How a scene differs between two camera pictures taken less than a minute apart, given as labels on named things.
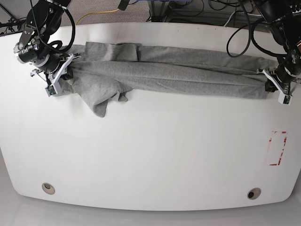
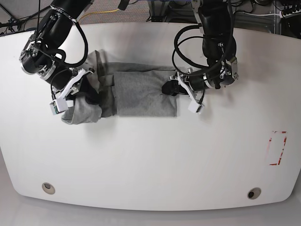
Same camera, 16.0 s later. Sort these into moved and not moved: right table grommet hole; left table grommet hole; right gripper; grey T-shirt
Moved: grey T-shirt; right gripper
Not moved: right table grommet hole; left table grommet hole
